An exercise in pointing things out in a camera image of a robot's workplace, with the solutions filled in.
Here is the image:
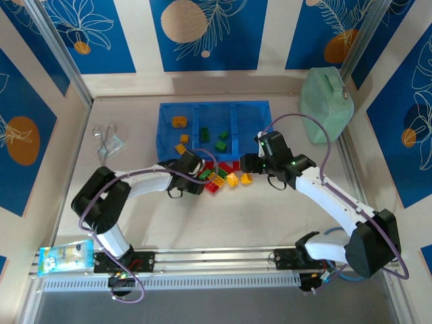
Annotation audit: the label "yellow printed lego brick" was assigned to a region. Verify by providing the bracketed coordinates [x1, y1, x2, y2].
[208, 171, 226, 187]

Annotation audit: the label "blue three-compartment bin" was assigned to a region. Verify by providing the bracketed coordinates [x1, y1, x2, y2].
[156, 101, 276, 165]

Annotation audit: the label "mint green carry case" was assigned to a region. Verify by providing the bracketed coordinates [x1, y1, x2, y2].
[298, 66, 355, 145]

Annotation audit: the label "clear plastic bag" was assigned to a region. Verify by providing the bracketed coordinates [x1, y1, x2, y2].
[97, 134, 128, 159]

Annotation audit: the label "metal scissors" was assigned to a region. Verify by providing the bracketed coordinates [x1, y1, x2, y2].
[92, 124, 117, 168]

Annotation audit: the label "light blue printed packet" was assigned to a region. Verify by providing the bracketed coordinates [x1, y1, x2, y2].
[37, 239, 96, 277]

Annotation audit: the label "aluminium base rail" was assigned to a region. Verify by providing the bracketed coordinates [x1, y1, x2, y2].
[28, 241, 402, 276]

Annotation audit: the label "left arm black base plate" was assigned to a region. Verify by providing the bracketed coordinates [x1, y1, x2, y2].
[92, 250, 156, 274]

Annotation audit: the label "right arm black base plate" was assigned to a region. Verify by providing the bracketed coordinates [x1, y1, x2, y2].
[273, 248, 335, 271]

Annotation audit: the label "white slotted cable duct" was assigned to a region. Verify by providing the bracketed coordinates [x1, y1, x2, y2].
[43, 273, 301, 293]

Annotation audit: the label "aluminium frame post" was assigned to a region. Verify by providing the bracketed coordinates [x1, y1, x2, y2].
[339, 0, 394, 80]
[23, 0, 95, 108]

